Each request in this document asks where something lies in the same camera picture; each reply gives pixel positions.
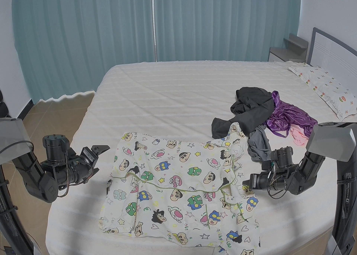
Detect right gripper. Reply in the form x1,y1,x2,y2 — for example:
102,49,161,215
242,172,283,192

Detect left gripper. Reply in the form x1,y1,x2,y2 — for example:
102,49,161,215
65,144,110,186

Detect white printed pyjama top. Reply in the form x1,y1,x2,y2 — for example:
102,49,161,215
98,122,261,255

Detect bed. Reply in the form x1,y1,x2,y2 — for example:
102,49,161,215
46,27,357,255

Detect grey garment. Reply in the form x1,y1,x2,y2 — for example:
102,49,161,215
247,124,273,162

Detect pink garment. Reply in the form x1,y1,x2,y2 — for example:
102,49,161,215
290,125,310,147

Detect black garment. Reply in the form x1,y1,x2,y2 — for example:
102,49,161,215
211,86,275,139

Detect purple garment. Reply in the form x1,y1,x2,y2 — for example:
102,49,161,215
266,90,319,139

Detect white printed pillow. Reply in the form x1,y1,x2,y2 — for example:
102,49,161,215
287,64,357,122

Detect blue-green curtain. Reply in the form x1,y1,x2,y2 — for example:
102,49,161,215
152,0,302,62
12,0,157,104

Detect grey bedside table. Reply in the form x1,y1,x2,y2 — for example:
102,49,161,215
269,33,309,64

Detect black cable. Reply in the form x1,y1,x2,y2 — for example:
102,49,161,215
0,140,34,162

